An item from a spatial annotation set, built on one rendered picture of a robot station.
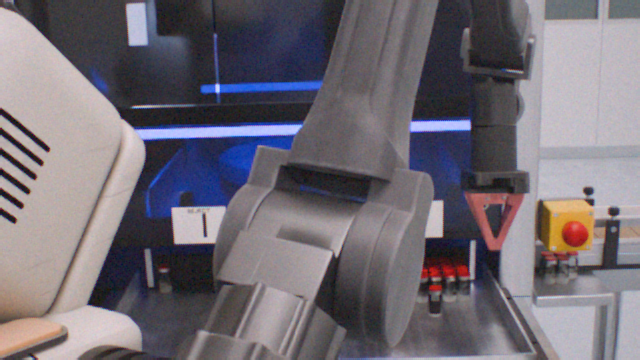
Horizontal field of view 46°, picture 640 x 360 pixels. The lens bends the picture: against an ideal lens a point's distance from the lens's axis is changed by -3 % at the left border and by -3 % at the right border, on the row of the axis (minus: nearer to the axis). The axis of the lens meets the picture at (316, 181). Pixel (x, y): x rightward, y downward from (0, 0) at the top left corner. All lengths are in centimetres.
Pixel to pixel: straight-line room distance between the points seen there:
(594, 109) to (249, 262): 585
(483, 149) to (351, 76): 52
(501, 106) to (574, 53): 514
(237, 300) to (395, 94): 15
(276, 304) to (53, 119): 15
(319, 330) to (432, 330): 80
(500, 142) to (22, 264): 66
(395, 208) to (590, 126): 581
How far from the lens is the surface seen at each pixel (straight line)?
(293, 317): 37
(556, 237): 128
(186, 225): 124
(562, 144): 618
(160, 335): 120
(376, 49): 45
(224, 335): 37
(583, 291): 136
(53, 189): 42
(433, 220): 123
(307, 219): 42
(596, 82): 617
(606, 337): 156
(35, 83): 41
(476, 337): 116
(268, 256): 40
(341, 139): 44
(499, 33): 90
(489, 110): 95
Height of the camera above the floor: 139
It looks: 15 degrees down
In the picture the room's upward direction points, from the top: 2 degrees counter-clockwise
